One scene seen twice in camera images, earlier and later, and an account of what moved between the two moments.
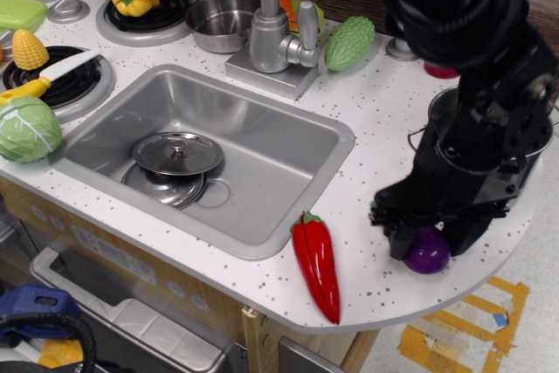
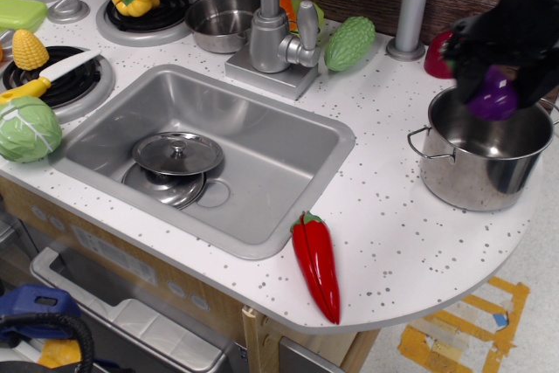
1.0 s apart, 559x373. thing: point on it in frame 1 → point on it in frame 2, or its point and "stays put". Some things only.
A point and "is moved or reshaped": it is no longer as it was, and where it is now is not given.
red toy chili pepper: [312, 238] stays put
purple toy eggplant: [431, 253] is moved or reshaped
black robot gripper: [465, 202] → [518, 32]
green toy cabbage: [30, 131] stays put
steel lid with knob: [177, 154] stays put
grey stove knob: [68, 10] stays put
